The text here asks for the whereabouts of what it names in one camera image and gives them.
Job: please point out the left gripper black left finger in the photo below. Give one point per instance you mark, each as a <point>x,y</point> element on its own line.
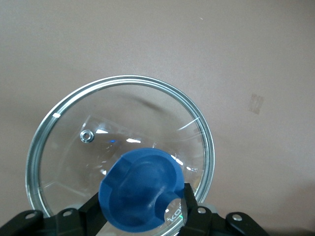
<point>73,221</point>

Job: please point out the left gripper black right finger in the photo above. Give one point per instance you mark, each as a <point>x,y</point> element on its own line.
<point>201,221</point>

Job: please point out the glass lid with blue knob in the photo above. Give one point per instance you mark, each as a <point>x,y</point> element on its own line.
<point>142,186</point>

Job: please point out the small clear tape piece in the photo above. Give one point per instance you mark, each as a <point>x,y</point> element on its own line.
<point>255,103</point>

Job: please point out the brown table cover sheet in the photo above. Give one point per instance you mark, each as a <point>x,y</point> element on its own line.
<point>73,37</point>

